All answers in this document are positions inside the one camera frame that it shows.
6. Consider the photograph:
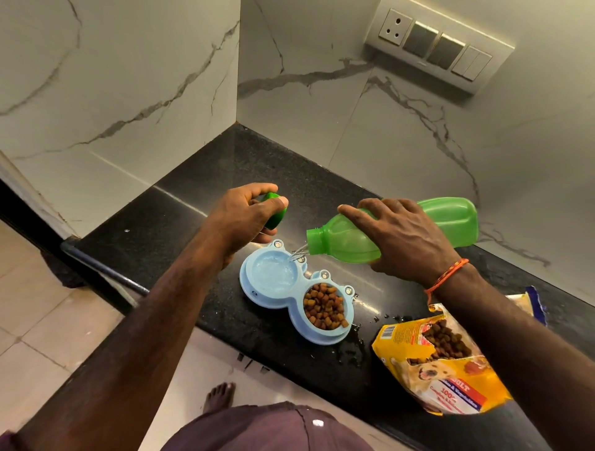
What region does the yellow dog food bag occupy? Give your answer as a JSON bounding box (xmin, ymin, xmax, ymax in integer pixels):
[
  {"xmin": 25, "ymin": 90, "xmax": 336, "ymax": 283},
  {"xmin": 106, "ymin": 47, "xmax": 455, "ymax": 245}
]
[{"xmin": 372, "ymin": 286, "xmax": 548, "ymax": 416}]

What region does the brown kibble in bag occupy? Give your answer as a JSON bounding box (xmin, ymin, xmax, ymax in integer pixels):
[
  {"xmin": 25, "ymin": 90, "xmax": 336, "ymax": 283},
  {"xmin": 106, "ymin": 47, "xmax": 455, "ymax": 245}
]
[{"xmin": 408, "ymin": 319, "xmax": 473, "ymax": 365}]

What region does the person's right forearm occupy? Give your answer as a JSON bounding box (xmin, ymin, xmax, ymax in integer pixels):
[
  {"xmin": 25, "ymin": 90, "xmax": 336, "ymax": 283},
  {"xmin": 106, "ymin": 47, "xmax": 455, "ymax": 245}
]
[{"xmin": 431, "ymin": 264, "xmax": 595, "ymax": 451}]

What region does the white wall switch panel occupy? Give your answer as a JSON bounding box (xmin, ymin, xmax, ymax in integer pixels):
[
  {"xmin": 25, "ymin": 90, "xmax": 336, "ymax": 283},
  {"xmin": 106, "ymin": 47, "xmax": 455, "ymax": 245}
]
[{"xmin": 364, "ymin": 0, "xmax": 516, "ymax": 95}]

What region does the green bottle cap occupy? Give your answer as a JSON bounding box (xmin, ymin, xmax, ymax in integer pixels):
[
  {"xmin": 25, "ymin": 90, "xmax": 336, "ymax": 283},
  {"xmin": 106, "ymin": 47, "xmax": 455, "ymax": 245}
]
[{"xmin": 259, "ymin": 192, "xmax": 288, "ymax": 231}]

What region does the brown kibble in bowl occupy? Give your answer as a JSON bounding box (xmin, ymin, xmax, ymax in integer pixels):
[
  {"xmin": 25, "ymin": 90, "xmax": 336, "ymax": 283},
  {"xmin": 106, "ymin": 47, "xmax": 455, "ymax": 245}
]
[{"xmin": 303, "ymin": 282, "xmax": 350, "ymax": 331}]

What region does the light blue double pet bowl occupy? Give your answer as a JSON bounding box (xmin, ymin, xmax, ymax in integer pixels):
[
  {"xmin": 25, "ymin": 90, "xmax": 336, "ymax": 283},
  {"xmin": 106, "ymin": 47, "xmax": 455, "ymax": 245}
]
[{"xmin": 239, "ymin": 239, "xmax": 356, "ymax": 346}]

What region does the water in bowl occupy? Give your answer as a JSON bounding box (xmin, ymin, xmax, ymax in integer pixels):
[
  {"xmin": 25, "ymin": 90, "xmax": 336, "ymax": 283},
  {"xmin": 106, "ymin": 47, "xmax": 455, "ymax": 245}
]
[{"xmin": 252, "ymin": 252, "xmax": 299, "ymax": 296}]

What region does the green plastic bottle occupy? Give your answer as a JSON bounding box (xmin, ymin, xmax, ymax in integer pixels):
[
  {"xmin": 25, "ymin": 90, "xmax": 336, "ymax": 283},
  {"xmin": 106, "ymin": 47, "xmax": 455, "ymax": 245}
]
[{"xmin": 306, "ymin": 197, "xmax": 479, "ymax": 265}]

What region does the person's right hand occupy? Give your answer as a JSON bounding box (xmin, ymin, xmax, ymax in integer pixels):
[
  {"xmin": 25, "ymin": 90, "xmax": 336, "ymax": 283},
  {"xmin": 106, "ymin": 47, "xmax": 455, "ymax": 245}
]
[{"xmin": 337, "ymin": 198, "xmax": 461, "ymax": 285}]

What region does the person's maroon garment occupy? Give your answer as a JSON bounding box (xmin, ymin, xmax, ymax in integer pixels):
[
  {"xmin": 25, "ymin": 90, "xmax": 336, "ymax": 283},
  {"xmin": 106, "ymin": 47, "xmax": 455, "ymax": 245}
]
[{"xmin": 160, "ymin": 402, "xmax": 375, "ymax": 451}]

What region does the orange thread wristband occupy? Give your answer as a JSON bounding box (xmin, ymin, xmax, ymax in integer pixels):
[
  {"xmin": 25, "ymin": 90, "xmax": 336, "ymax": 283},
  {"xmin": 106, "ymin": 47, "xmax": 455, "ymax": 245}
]
[{"xmin": 424, "ymin": 258, "xmax": 470, "ymax": 305}]

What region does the person's left forearm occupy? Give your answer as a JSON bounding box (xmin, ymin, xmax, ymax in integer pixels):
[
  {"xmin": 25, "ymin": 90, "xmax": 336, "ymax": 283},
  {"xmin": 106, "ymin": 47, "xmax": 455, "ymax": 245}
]
[{"xmin": 13, "ymin": 232, "xmax": 233, "ymax": 451}]

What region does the person's left hand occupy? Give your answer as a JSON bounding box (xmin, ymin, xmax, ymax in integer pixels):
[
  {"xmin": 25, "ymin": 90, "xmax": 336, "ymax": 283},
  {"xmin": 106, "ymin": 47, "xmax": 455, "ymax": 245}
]
[{"xmin": 205, "ymin": 182, "xmax": 289, "ymax": 270}]

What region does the grey metal rail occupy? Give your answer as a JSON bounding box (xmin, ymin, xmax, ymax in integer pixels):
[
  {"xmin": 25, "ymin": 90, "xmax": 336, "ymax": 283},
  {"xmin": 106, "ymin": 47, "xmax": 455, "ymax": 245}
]
[{"xmin": 60, "ymin": 241, "xmax": 150, "ymax": 298}]

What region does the person's bare foot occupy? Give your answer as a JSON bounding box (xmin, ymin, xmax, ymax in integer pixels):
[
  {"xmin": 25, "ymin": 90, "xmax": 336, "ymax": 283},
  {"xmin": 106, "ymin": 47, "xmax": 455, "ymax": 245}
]
[{"xmin": 203, "ymin": 382, "xmax": 236, "ymax": 415}]

